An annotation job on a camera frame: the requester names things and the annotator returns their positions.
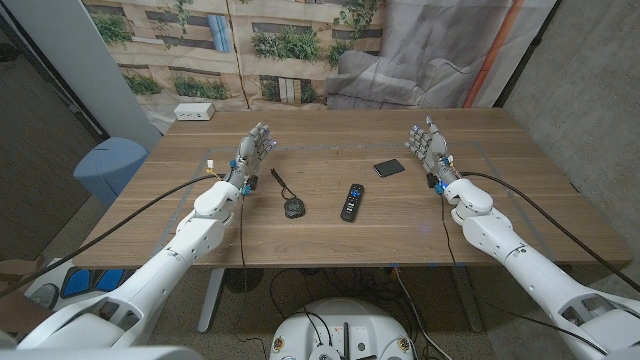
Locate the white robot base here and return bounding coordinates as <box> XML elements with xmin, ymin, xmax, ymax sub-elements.
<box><xmin>269</xmin><ymin>297</ymin><xmax>415</xmax><ymax>360</ymax></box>

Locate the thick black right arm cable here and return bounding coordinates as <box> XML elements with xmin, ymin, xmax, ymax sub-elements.
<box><xmin>458</xmin><ymin>171</ymin><xmax>640</xmax><ymax>294</ymax></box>

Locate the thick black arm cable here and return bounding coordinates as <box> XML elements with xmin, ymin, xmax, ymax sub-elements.
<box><xmin>0</xmin><ymin>173</ymin><xmax>226</xmax><ymax>299</ymax></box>
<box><xmin>458</xmin><ymin>171</ymin><xmax>640</xmax><ymax>294</ymax></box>

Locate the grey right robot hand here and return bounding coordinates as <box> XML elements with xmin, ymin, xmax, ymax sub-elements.
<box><xmin>404</xmin><ymin>116</ymin><xmax>460</xmax><ymax>196</ymax></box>

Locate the blue round stool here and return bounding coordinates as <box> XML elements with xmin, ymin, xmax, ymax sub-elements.
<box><xmin>72</xmin><ymin>136</ymin><xmax>151</xmax><ymax>208</ymax></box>

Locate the white blue device on floor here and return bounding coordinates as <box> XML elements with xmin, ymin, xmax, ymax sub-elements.
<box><xmin>23</xmin><ymin>257</ymin><xmax>137</xmax><ymax>312</ymax></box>

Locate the black TV remote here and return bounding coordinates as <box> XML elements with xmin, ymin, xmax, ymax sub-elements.
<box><xmin>340</xmin><ymin>183</ymin><xmax>366</xmax><ymax>223</ymax></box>

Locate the printed fabric backdrop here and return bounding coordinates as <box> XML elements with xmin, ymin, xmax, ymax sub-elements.
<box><xmin>82</xmin><ymin>0</ymin><xmax>558</xmax><ymax>134</ymax></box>

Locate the black card holder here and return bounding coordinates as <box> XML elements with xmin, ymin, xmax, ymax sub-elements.
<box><xmin>372</xmin><ymin>158</ymin><xmax>406</xmax><ymax>179</ymax></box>

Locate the black stopwatch with lanyard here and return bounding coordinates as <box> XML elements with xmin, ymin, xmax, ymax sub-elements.
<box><xmin>270</xmin><ymin>167</ymin><xmax>307</xmax><ymax>220</ymax></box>

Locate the white room divider panel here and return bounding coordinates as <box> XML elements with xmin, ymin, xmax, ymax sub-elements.
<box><xmin>2</xmin><ymin>0</ymin><xmax>164</xmax><ymax>151</ymax></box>

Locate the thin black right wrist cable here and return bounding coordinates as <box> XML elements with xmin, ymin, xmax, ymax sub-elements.
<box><xmin>439</xmin><ymin>193</ymin><xmax>609</xmax><ymax>355</ymax></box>

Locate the white power strip box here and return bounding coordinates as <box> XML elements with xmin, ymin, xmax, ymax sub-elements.
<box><xmin>173</xmin><ymin>102</ymin><xmax>216</xmax><ymax>122</ymax></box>

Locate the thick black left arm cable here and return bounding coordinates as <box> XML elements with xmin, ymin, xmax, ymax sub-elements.
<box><xmin>0</xmin><ymin>173</ymin><xmax>226</xmax><ymax>299</ymax></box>

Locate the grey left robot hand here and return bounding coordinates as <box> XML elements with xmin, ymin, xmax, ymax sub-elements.
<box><xmin>224</xmin><ymin>122</ymin><xmax>278</xmax><ymax>196</ymax></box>

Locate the thin black left wrist cable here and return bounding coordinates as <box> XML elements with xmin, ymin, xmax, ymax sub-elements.
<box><xmin>233</xmin><ymin>193</ymin><xmax>269</xmax><ymax>359</ymax></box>

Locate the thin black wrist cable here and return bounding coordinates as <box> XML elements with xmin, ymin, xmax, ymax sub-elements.
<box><xmin>439</xmin><ymin>193</ymin><xmax>609</xmax><ymax>355</ymax></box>
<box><xmin>233</xmin><ymin>193</ymin><xmax>269</xmax><ymax>359</ymax></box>

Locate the grey table leg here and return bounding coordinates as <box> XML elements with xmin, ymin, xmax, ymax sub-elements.
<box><xmin>449</xmin><ymin>265</ymin><xmax>485</xmax><ymax>334</ymax></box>

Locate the white table leg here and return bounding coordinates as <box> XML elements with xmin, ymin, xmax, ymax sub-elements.
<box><xmin>196</xmin><ymin>268</ymin><xmax>226</xmax><ymax>335</ymax></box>

